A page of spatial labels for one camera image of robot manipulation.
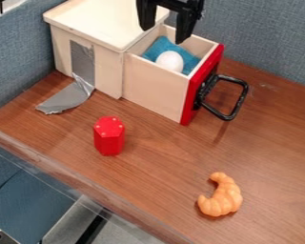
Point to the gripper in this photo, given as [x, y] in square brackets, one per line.
[176, 3]

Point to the drawer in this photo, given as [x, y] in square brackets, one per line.
[172, 82]

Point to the blue cloth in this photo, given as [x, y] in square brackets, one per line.
[159, 49]

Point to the white toy egg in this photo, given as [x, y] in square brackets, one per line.
[170, 61]

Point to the cabinet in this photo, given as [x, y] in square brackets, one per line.
[89, 38]

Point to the red block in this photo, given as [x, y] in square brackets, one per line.
[109, 136]

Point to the orange toy croissant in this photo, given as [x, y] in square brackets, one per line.
[223, 197]

